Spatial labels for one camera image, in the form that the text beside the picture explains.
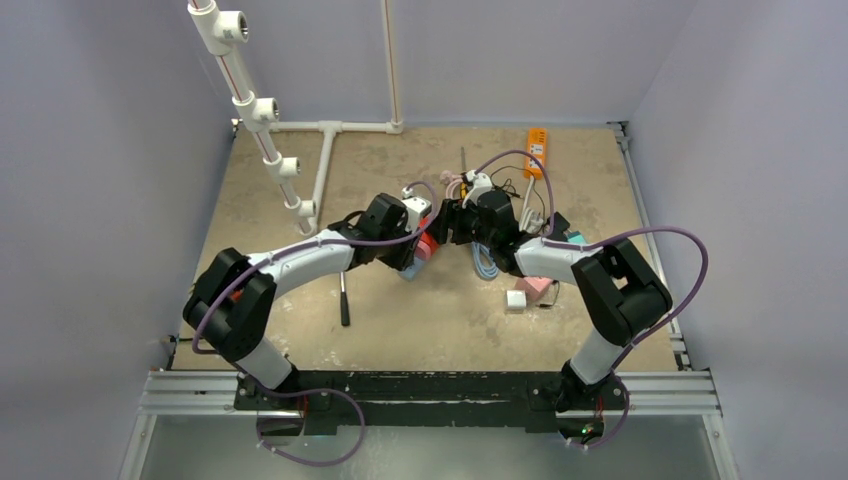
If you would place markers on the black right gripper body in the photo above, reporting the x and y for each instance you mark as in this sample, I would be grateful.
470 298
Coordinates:
454 223

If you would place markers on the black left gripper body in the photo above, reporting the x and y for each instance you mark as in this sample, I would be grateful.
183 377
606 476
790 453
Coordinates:
395 254

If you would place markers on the small pink plug block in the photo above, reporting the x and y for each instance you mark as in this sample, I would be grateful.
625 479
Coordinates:
425 249

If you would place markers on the light blue power strip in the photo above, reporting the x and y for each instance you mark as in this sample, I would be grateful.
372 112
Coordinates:
413 270

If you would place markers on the pink cube power socket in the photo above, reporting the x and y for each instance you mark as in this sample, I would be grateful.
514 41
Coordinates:
534 287

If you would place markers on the white plug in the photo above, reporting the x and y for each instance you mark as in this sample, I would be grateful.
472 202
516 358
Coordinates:
516 300

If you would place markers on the orange power strip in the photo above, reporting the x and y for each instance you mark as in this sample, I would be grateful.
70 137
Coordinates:
536 146

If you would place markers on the teal USB charger plug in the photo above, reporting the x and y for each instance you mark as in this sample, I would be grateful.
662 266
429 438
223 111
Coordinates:
576 237

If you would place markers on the red cube socket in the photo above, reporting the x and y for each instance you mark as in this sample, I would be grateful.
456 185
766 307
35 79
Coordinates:
428 240

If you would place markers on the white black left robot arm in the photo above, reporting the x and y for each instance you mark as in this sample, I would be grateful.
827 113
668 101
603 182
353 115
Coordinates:
231 301

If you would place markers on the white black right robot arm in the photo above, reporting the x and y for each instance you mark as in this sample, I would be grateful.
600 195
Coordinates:
621 292

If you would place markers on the black steel claw hammer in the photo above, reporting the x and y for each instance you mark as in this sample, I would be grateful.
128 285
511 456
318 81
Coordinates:
345 318

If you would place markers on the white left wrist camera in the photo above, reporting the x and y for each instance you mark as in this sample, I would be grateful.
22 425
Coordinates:
417 208

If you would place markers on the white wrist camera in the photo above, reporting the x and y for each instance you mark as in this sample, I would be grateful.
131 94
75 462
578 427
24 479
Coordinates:
476 184
417 208

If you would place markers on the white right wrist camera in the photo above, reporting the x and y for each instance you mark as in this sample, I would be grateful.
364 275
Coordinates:
476 184

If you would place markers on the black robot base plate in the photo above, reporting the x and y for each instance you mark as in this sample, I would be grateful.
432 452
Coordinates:
536 402

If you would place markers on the aluminium rail frame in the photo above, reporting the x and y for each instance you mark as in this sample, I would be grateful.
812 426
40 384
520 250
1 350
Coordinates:
212 393

